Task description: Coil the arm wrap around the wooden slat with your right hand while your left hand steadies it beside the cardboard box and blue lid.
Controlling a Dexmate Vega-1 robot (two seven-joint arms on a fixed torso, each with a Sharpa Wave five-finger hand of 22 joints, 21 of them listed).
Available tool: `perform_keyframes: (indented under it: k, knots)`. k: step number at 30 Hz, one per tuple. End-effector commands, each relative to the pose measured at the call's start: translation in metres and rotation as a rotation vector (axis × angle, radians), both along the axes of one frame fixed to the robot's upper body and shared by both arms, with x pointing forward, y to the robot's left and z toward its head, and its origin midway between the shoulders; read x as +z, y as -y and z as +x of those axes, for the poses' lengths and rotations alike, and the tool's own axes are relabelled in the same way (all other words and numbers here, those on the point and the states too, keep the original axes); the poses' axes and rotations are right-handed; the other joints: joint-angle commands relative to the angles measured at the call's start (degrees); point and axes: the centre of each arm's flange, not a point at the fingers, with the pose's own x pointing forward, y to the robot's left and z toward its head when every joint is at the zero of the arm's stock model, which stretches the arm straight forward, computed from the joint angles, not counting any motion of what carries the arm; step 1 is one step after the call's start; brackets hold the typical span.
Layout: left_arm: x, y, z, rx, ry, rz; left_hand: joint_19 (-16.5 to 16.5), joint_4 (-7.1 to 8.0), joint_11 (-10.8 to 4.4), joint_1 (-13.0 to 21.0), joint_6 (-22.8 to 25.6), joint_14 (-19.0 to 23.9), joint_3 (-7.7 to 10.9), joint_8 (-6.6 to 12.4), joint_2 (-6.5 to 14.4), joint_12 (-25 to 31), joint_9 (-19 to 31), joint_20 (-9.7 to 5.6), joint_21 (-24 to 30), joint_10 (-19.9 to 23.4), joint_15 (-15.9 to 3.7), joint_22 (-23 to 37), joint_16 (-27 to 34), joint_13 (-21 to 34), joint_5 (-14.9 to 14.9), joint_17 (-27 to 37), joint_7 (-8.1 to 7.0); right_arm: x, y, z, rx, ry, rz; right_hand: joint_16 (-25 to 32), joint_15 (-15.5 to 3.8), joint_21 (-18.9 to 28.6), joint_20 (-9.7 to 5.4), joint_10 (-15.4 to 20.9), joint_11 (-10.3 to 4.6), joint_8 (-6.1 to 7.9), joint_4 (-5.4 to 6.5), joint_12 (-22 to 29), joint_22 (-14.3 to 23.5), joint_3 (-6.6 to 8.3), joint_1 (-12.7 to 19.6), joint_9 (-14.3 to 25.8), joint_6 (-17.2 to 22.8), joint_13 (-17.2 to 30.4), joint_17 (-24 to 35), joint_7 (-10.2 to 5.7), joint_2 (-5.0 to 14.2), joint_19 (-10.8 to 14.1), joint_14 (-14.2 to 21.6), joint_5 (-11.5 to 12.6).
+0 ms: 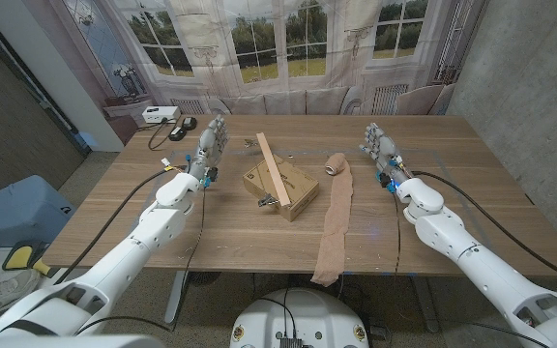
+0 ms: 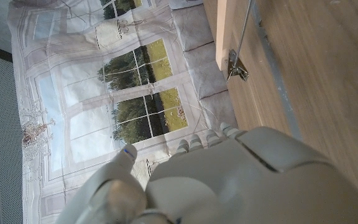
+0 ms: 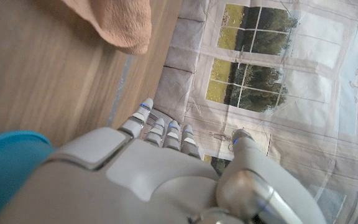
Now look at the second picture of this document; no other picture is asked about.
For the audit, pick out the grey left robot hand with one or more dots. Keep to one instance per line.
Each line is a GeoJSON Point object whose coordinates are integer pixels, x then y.
{"type": "Point", "coordinates": [228, 186]}

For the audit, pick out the wooden slat with metal clips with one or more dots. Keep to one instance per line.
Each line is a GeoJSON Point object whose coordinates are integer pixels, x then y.
{"type": "Point", "coordinates": [221, 31]}

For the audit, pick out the printed window scene backdrop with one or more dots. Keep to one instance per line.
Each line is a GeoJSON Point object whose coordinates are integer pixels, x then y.
{"type": "Point", "coordinates": [73, 93]}

